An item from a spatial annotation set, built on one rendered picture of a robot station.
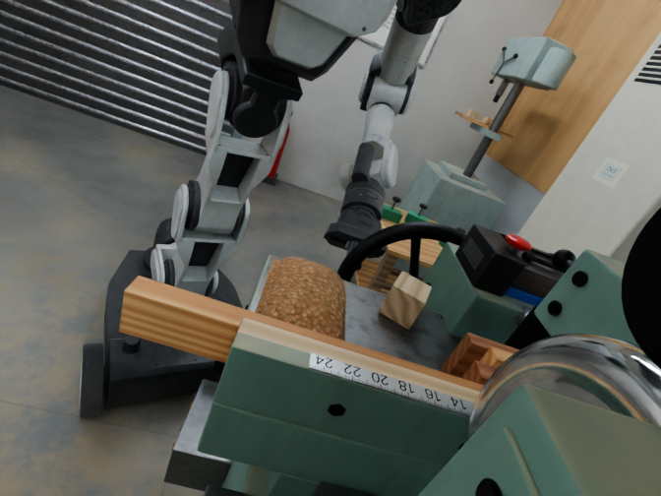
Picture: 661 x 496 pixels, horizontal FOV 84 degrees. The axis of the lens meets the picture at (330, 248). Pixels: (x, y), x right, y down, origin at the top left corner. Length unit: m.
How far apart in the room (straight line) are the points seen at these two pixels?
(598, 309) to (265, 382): 0.24
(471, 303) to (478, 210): 2.14
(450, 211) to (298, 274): 2.19
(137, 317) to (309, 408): 0.14
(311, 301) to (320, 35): 0.53
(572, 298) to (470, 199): 2.20
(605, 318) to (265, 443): 0.25
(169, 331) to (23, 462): 1.04
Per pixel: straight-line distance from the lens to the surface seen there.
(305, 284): 0.34
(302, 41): 0.75
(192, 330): 0.29
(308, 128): 3.20
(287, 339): 0.26
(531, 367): 0.19
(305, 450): 0.31
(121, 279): 1.53
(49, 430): 1.35
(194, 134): 3.31
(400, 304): 0.41
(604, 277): 0.33
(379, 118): 0.96
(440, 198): 2.46
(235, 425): 0.30
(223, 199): 1.02
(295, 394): 0.26
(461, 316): 0.45
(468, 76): 3.37
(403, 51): 0.94
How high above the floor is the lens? 1.13
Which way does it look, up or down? 27 degrees down
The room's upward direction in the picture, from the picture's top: 24 degrees clockwise
